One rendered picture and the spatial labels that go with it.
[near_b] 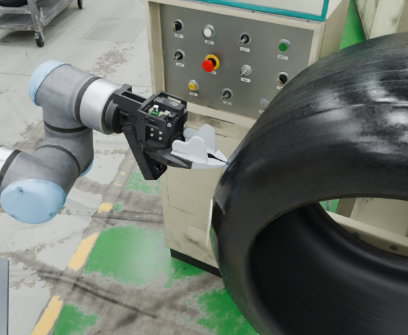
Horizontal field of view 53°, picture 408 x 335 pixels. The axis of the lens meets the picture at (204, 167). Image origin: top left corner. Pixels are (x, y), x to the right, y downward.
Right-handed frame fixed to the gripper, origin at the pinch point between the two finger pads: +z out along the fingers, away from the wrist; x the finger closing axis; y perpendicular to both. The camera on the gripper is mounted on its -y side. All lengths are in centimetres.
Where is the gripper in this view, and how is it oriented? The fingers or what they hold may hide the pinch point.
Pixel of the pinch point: (219, 165)
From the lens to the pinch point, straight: 67.3
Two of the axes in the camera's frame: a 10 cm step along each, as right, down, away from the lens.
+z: 8.8, 3.8, -2.7
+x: 4.6, -5.7, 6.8
